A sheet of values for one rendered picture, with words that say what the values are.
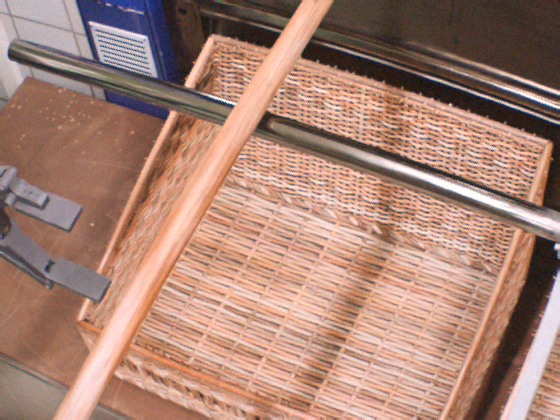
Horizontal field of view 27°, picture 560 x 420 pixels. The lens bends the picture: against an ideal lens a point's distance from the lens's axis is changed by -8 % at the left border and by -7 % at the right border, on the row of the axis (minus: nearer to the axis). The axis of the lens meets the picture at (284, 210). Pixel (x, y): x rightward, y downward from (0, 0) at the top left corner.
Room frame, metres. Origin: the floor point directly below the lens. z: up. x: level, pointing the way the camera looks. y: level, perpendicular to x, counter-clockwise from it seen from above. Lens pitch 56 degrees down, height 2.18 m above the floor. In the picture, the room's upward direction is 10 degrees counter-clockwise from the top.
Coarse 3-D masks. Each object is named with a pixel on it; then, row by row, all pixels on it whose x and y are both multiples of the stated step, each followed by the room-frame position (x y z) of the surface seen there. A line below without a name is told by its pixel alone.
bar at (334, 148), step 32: (32, 64) 0.97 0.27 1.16; (64, 64) 0.95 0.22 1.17; (96, 64) 0.94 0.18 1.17; (128, 96) 0.89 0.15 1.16; (160, 96) 0.87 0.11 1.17; (192, 96) 0.86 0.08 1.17; (256, 128) 0.80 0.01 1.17; (288, 128) 0.79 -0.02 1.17; (352, 160) 0.74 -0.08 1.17; (384, 160) 0.72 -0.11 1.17; (448, 192) 0.68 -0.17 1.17; (480, 192) 0.66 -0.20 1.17; (512, 224) 0.63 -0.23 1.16; (544, 224) 0.61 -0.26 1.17; (544, 320) 0.55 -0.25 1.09; (544, 352) 0.52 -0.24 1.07; (512, 416) 0.48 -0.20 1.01
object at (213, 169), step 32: (320, 0) 0.94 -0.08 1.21; (288, 32) 0.89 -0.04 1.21; (288, 64) 0.85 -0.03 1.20; (256, 96) 0.81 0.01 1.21; (224, 128) 0.78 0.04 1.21; (224, 160) 0.74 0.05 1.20; (192, 192) 0.71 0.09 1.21; (192, 224) 0.67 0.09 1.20; (160, 256) 0.64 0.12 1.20; (128, 288) 0.61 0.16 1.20; (160, 288) 0.61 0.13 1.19; (128, 320) 0.58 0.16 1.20; (96, 352) 0.54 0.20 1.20; (96, 384) 0.51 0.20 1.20; (64, 416) 0.48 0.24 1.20
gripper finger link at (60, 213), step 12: (48, 192) 0.70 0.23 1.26; (24, 204) 0.70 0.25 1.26; (48, 204) 0.69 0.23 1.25; (60, 204) 0.69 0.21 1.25; (72, 204) 0.68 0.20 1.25; (36, 216) 0.68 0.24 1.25; (48, 216) 0.68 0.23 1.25; (60, 216) 0.67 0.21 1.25; (72, 216) 0.67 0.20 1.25; (60, 228) 0.66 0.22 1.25; (72, 228) 0.66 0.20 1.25
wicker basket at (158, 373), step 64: (256, 64) 1.19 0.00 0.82; (320, 64) 1.15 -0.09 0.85; (192, 128) 1.16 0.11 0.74; (320, 128) 1.12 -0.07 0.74; (384, 128) 1.07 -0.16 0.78; (448, 128) 1.02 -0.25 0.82; (512, 128) 0.97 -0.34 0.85; (128, 192) 1.04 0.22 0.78; (256, 192) 1.13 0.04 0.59; (320, 192) 1.09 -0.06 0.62; (384, 192) 1.04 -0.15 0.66; (512, 192) 0.94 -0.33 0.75; (128, 256) 0.98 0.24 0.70; (192, 256) 1.03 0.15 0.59; (256, 256) 1.01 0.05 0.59; (320, 256) 0.99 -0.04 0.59; (384, 256) 0.97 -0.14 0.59; (448, 256) 0.95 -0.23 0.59; (512, 256) 0.80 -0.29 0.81; (192, 320) 0.92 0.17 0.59; (256, 320) 0.90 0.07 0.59; (320, 320) 0.88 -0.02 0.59; (384, 320) 0.86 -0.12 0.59; (448, 320) 0.84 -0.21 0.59; (192, 384) 0.76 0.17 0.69; (320, 384) 0.77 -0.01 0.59; (384, 384) 0.75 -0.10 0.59; (448, 384) 0.73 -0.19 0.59
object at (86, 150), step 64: (0, 128) 1.39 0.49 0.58; (64, 128) 1.35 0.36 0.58; (128, 128) 1.32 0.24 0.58; (64, 192) 1.21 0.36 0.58; (0, 256) 1.11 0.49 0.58; (64, 256) 1.08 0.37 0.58; (0, 320) 0.98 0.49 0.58; (64, 320) 0.96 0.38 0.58; (512, 320) 0.82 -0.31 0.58; (0, 384) 0.98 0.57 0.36; (64, 384) 0.85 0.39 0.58; (128, 384) 0.83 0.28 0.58; (256, 384) 0.80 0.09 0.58; (512, 384) 0.71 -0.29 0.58
